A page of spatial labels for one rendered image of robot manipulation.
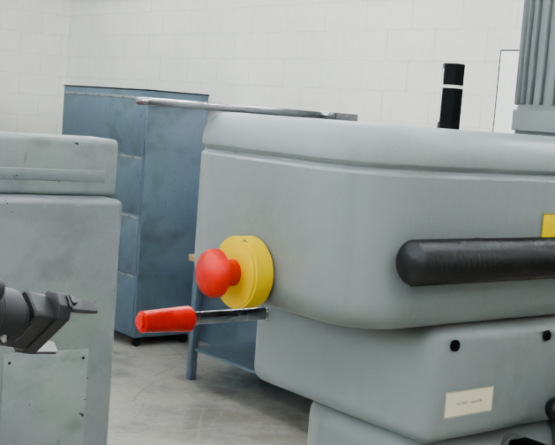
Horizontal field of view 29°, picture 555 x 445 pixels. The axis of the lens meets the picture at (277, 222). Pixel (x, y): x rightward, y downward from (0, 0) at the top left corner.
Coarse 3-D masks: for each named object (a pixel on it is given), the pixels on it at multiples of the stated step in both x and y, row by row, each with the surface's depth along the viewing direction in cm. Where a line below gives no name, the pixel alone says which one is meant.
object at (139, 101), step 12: (180, 108) 94; (192, 108) 94; (204, 108) 95; (216, 108) 96; (228, 108) 97; (240, 108) 98; (252, 108) 98; (264, 108) 99; (276, 108) 101; (348, 120) 105
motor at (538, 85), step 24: (528, 0) 115; (552, 0) 110; (528, 24) 114; (552, 24) 110; (528, 48) 114; (552, 48) 110; (528, 72) 114; (552, 72) 109; (528, 96) 113; (552, 96) 109; (528, 120) 112; (552, 120) 109
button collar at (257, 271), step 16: (224, 240) 88; (240, 240) 86; (256, 240) 87; (240, 256) 86; (256, 256) 85; (256, 272) 85; (272, 272) 86; (240, 288) 86; (256, 288) 85; (240, 304) 86; (256, 304) 86
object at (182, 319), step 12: (144, 312) 94; (156, 312) 94; (168, 312) 95; (180, 312) 95; (192, 312) 96; (204, 312) 98; (216, 312) 99; (228, 312) 99; (240, 312) 100; (252, 312) 101; (264, 312) 102; (144, 324) 93; (156, 324) 94; (168, 324) 94; (180, 324) 95; (192, 324) 96
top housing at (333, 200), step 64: (256, 128) 88; (320, 128) 83; (384, 128) 81; (256, 192) 88; (320, 192) 82; (384, 192) 80; (448, 192) 83; (512, 192) 87; (320, 256) 82; (384, 256) 80; (320, 320) 84; (384, 320) 81; (448, 320) 86
